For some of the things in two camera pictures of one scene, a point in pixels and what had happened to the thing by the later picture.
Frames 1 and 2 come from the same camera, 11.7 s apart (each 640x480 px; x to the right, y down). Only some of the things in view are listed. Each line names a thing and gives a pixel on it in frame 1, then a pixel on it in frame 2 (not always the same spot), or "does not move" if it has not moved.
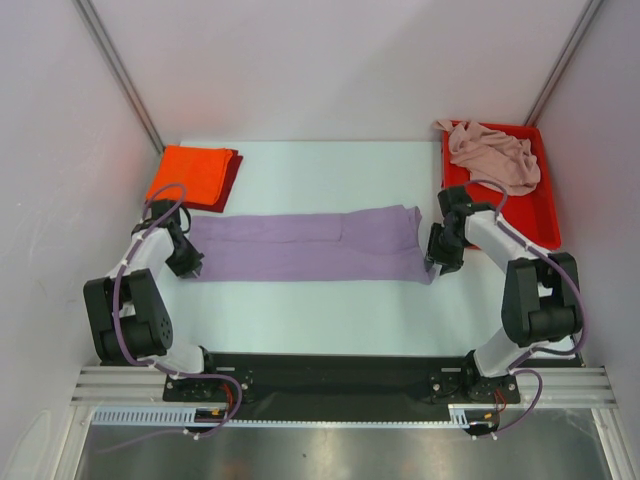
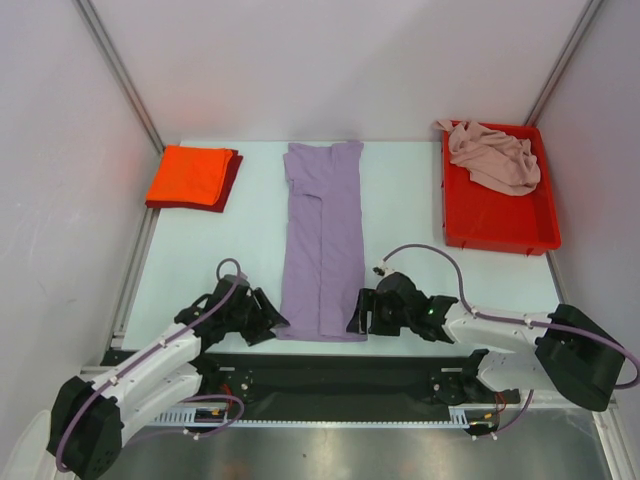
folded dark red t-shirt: [226, 188] does not move
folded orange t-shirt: [201, 169] does not move
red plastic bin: [531, 215] does not move
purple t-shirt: [374, 246] -> [323, 267]
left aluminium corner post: [118, 70] does not move
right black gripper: [441, 256] -> [373, 312]
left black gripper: [192, 264] -> [268, 319]
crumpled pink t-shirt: [497, 163] does not move
